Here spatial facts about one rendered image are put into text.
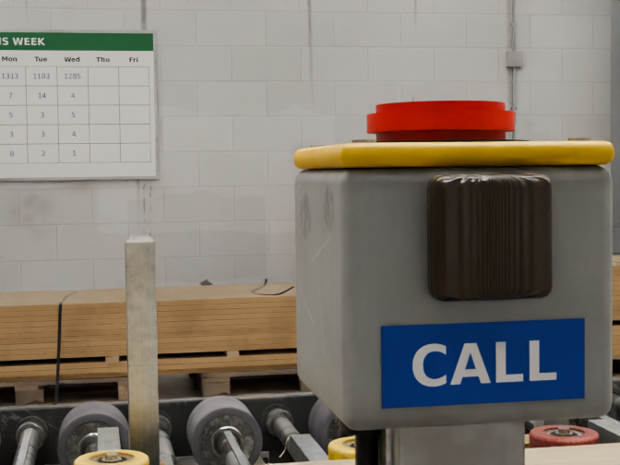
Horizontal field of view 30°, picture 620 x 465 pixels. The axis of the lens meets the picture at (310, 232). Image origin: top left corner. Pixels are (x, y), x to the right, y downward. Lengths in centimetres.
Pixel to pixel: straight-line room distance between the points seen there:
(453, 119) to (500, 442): 9
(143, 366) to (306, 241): 108
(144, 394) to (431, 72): 651
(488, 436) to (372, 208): 7
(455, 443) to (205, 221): 719
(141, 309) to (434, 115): 111
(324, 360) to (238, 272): 723
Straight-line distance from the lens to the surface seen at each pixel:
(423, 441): 31
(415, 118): 30
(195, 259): 749
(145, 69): 746
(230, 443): 172
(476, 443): 31
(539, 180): 28
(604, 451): 134
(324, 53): 763
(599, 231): 30
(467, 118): 30
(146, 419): 141
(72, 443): 180
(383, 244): 28
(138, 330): 139
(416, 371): 28
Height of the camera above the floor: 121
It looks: 3 degrees down
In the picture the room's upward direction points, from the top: 1 degrees counter-clockwise
